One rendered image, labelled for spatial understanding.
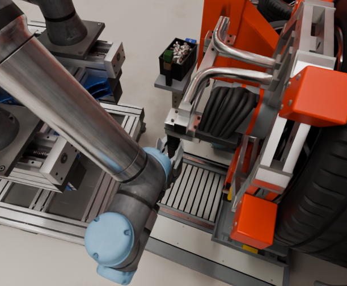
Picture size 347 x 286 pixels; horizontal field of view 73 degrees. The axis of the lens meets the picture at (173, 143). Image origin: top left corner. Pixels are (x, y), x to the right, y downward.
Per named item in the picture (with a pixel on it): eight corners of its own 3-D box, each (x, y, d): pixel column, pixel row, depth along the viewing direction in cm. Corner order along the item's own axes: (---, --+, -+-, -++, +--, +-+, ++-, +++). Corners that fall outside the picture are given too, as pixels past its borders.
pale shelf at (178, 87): (182, 94, 131) (182, 90, 129) (154, 87, 134) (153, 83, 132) (203, 49, 153) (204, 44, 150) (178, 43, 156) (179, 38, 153)
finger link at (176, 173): (187, 159, 62) (171, 186, 58) (187, 162, 63) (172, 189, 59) (172, 151, 63) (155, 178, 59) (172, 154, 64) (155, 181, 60)
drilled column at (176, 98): (184, 114, 177) (187, 70, 141) (172, 111, 179) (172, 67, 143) (188, 105, 182) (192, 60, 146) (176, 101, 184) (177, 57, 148)
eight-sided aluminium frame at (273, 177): (239, 232, 77) (337, 145, 31) (220, 224, 78) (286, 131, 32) (264, 111, 104) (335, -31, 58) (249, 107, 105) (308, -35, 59)
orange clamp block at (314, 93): (320, 128, 41) (347, 125, 32) (275, 116, 43) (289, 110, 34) (333, 89, 41) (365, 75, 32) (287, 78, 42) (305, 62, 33)
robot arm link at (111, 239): (108, 184, 40) (121, 204, 50) (69, 250, 35) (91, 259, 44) (149, 201, 39) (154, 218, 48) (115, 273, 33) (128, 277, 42)
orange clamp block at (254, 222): (267, 212, 57) (262, 250, 52) (236, 201, 58) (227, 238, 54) (279, 203, 51) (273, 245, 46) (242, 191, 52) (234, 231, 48)
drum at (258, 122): (270, 151, 70) (290, 122, 58) (201, 131, 74) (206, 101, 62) (275, 116, 77) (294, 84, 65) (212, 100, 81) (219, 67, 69)
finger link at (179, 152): (192, 134, 61) (175, 162, 56) (190, 146, 66) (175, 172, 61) (181, 129, 61) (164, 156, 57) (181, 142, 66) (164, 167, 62)
